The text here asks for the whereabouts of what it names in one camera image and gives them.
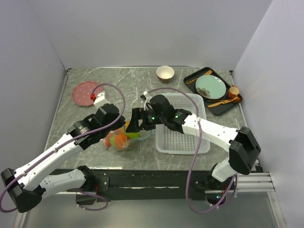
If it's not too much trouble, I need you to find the watermelon slice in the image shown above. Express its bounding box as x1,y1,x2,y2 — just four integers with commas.
103,137,111,148

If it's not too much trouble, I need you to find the light green plate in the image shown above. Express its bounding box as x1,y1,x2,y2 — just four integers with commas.
195,75,227,100

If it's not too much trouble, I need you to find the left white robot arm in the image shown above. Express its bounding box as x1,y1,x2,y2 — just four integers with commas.
1,104,125,213

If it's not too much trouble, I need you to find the wooden spoon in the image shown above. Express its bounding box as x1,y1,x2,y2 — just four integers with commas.
208,96,242,108

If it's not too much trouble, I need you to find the orange fruit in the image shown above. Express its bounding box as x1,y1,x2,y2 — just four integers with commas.
115,134,127,150

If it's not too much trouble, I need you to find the pink dotted plate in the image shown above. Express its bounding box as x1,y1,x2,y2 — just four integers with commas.
72,81,99,107

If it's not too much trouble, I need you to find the light green wrinkled fruit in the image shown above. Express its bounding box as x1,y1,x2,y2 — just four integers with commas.
109,135,116,146

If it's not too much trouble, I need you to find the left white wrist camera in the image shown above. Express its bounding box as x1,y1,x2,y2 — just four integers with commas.
90,91,110,109

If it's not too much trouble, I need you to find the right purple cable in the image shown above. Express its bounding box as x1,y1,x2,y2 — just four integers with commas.
185,87,238,214

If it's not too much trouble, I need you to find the aluminium rail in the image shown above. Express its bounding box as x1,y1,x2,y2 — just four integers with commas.
204,172,276,193

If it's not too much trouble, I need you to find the black tray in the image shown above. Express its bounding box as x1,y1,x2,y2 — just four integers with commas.
183,67,238,116

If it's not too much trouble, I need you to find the green apple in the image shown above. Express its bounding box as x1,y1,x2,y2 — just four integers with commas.
126,133,140,139

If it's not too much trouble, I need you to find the white and red bowl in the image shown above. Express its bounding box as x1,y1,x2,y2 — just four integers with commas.
156,66,175,83

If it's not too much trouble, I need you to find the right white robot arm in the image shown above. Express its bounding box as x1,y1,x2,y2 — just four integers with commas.
126,95,261,189

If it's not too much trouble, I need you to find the white plastic basket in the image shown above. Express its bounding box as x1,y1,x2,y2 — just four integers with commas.
155,93,206,154

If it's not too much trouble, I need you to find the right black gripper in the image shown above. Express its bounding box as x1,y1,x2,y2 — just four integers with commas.
126,107,166,133

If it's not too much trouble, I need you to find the orange cup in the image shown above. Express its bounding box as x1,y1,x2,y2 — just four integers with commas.
228,85,240,98

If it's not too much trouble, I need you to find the clear zip bag blue zipper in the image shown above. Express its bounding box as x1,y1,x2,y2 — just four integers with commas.
103,121,154,150

